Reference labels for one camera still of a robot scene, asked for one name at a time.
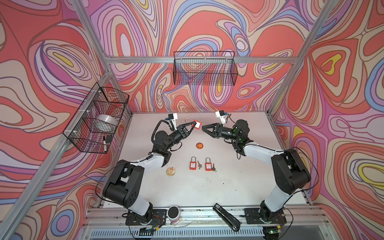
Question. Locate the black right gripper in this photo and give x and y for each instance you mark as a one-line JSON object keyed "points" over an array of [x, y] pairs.
{"points": [[216, 128]]}

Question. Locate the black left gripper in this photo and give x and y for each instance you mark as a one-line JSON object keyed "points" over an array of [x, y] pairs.
{"points": [[177, 132]]}

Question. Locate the red padlock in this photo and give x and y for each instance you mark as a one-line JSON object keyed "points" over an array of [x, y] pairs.
{"points": [[208, 164], [197, 123], [193, 163]]}

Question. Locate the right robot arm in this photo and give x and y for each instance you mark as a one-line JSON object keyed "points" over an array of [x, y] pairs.
{"points": [[288, 169]]}

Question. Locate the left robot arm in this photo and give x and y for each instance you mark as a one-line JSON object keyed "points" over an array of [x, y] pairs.
{"points": [[124, 183]]}

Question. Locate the red star badge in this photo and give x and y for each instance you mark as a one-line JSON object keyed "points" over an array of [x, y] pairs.
{"points": [[199, 145]]}

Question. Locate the beige round badge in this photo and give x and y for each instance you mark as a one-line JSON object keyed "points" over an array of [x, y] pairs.
{"points": [[171, 171]]}

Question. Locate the round black white speaker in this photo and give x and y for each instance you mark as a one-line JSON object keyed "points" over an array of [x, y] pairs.
{"points": [[174, 214]]}

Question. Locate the black stapler tool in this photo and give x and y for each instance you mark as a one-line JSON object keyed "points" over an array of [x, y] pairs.
{"points": [[228, 218]]}

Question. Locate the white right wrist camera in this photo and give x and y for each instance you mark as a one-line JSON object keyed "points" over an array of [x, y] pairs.
{"points": [[222, 116]]}

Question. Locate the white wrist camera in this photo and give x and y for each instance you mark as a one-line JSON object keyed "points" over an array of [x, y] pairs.
{"points": [[222, 116], [173, 118]]}

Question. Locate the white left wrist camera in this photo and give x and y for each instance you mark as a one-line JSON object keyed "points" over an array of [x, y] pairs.
{"points": [[173, 118]]}

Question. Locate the back black wire basket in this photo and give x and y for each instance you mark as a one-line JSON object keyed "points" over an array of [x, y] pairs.
{"points": [[205, 68]]}

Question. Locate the side black wire basket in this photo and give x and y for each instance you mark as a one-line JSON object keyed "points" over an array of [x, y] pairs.
{"points": [[90, 135]]}

